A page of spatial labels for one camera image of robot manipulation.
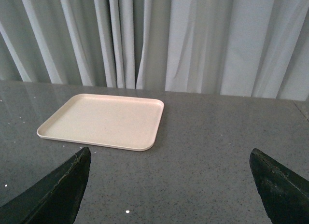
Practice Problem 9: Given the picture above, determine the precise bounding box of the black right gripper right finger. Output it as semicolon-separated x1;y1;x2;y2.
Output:
249;148;309;224

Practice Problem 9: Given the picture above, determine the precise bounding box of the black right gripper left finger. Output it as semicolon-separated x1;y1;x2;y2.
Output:
0;147;91;224

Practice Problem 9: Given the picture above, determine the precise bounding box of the beige rectangular plastic tray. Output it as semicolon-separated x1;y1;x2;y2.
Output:
37;94;164;151

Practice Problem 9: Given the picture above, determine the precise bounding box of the grey-white pleated curtain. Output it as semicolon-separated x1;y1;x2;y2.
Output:
0;0;309;100

